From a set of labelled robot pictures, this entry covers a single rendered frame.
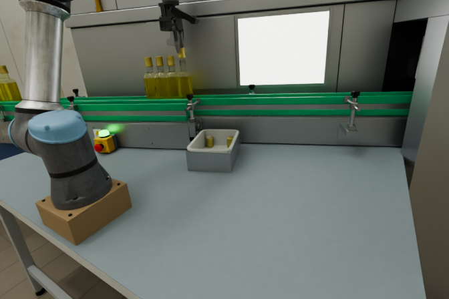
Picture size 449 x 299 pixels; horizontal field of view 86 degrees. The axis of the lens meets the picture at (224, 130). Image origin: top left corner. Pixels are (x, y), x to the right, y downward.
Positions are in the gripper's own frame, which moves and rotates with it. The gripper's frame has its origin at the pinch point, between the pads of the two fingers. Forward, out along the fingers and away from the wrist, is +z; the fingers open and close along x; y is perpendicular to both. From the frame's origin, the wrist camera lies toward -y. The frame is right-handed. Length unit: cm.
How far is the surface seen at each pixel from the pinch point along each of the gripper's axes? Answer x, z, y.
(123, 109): 13.1, 24.3, 26.7
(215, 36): -11.9, -5.1, -14.0
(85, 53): -16, -1, 64
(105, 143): 22, 38, 33
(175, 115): 13.2, 27.2, 1.1
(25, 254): 41, 91, 78
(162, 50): -12.4, -0.2, 14.7
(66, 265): 24, 119, 79
